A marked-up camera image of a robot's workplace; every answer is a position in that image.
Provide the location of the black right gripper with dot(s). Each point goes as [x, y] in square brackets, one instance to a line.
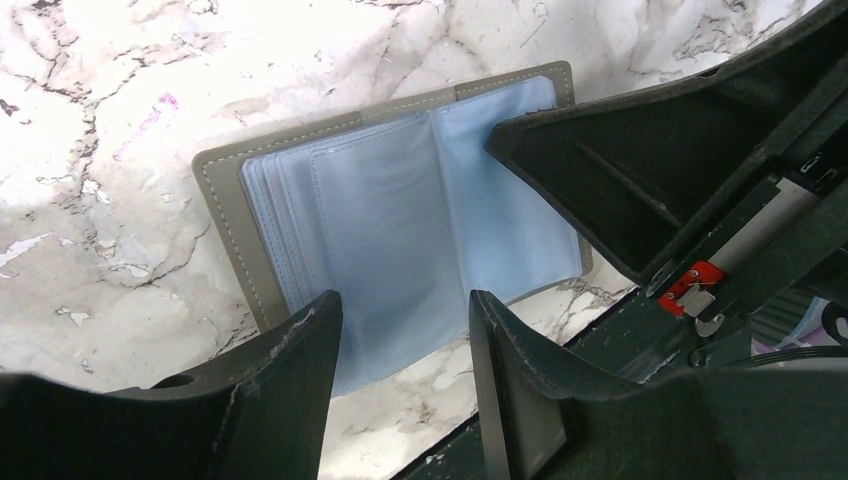
[712, 193]

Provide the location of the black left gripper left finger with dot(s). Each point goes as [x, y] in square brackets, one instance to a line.
[258, 411]

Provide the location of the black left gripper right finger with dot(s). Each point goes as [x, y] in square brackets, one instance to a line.
[546, 413]

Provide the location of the grey metal card holder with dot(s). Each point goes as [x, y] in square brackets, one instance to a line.
[400, 209]

